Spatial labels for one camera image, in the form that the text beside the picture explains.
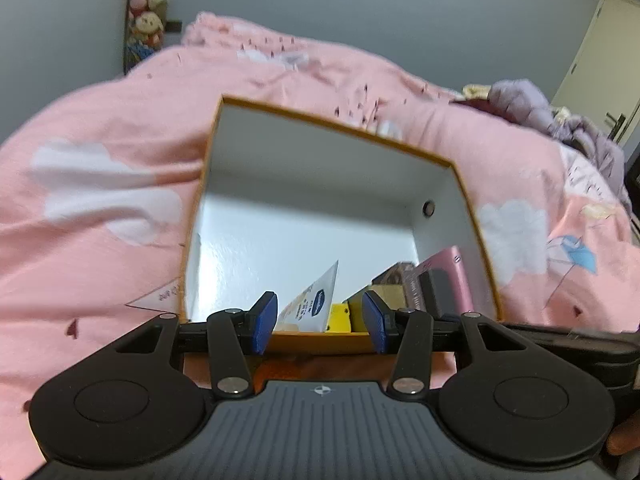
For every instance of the cream cloth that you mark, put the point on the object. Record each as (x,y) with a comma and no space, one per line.
(476,91)

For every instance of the small yellow item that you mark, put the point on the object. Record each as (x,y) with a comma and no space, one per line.
(342,319)

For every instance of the pink printed duvet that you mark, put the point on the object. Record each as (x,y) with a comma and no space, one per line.
(100,240)

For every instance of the dark red cloth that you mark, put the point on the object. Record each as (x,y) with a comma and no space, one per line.
(472,106)

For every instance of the clear column of plush toys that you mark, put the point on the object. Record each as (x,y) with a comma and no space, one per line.
(147,15)

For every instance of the cream door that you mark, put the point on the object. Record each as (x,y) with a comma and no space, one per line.
(600,60)

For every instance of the dark grey small box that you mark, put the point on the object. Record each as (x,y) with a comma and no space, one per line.
(439,292)

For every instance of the white cream tube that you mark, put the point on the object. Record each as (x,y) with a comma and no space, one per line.
(312,302)

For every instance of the orange cardboard box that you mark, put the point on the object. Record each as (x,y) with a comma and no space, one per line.
(300,200)

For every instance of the purple padded jacket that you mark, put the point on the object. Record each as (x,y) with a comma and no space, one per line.
(520,100)

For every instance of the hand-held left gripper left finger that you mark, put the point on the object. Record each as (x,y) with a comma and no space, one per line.
(265,322)

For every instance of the dark wall switch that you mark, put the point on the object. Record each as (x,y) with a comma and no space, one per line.
(173,26)

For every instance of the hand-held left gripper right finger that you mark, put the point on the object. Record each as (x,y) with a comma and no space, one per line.
(375,322)

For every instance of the pink embossed case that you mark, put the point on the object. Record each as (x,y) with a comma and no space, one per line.
(457,280)

